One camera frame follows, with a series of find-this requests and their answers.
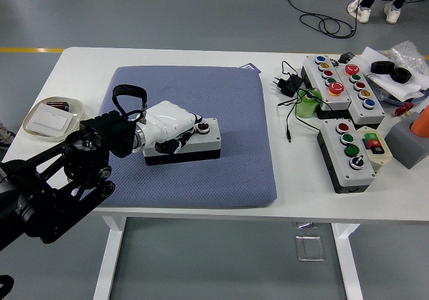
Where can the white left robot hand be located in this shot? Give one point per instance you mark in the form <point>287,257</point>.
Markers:
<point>167,119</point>

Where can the grey four-button control box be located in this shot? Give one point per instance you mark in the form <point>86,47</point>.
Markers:
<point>355,176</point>
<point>201,146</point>

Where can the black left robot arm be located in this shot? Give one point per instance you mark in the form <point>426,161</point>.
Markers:
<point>100,132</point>

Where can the five-button box with mushroom button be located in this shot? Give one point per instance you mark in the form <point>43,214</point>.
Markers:
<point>315,67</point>
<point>372,112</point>

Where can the blue-grey padded mat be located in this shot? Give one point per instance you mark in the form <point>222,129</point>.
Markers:
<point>201,179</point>

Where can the cream shallow tray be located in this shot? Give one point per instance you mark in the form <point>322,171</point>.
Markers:
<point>75,107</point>

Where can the purple and white label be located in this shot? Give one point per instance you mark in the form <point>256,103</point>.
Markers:
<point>249,67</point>

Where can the dark red cylinder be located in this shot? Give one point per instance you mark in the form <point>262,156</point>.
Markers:
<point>57,105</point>

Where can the black power adapter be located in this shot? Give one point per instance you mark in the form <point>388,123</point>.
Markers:
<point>290,84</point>

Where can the green cylinder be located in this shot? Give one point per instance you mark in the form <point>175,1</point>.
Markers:
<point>306,109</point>

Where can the white table leg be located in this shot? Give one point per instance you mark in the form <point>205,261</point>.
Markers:
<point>348,266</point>
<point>107,263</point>

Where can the small black device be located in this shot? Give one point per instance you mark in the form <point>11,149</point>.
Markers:
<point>345,58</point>

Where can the metal floor outlet plate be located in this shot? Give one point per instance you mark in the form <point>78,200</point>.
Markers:
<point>310,248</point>

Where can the white paper sheet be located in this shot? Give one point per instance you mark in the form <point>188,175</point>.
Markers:
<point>368,57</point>

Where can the red valve knob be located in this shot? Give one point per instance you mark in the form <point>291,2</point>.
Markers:
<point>402,109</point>

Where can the grey block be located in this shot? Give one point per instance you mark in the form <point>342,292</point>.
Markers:
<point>405,146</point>

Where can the clear bubble wrap bag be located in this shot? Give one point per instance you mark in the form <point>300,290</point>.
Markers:
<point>407,52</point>

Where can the orange cylinder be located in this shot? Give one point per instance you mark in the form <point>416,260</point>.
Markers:
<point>423,122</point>

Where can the white wall switch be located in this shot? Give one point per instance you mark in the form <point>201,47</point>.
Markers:
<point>50,119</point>

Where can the cream three-button switch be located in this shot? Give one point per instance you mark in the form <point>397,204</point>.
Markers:
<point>380,156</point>

